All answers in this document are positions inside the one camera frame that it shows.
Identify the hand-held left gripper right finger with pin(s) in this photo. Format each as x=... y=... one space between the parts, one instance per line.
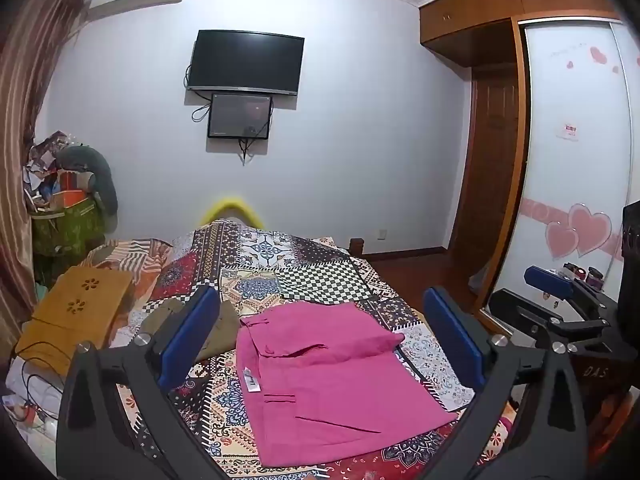
x=452 y=340

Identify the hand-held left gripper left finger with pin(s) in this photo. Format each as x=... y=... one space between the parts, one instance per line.
x=192 y=330

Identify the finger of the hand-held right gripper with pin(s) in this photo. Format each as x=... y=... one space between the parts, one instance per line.
x=547 y=282
x=520 y=310

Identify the pink pants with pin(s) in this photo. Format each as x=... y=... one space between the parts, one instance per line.
x=325 y=375

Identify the olive green pants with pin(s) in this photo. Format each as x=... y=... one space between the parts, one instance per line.
x=225 y=330

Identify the wooden lap desk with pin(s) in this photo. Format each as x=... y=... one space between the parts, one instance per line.
x=75 y=305

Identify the patchwork printed bedspread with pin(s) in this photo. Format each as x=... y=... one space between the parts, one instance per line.
x=310 y=275

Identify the yellow cushion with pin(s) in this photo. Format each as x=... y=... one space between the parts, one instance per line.
x=231 y=205

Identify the brown wooden door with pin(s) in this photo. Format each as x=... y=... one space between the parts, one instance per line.
x=487 y=160

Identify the grey pillow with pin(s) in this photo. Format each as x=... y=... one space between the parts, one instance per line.
x=102 y=180

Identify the white cloth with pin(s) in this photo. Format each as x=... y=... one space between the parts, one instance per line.
x=20 y=400

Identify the pile of bags and clutter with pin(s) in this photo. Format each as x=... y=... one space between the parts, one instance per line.
x=42 y=160

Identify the wooden wardrobe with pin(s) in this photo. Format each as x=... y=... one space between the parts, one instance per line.
x=465 y=20

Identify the striped brown curtain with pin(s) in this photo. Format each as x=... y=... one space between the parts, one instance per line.
x=25 y=110

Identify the white wall socket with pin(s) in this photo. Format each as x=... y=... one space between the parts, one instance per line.
x=381 y=234

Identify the wooden bed post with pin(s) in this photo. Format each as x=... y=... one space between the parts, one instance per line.
x=356 y=246

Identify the small black wall monitor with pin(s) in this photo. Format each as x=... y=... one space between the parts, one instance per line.
x=240 y=115

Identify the black wall television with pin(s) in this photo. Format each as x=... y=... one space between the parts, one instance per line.
x=245 y=62

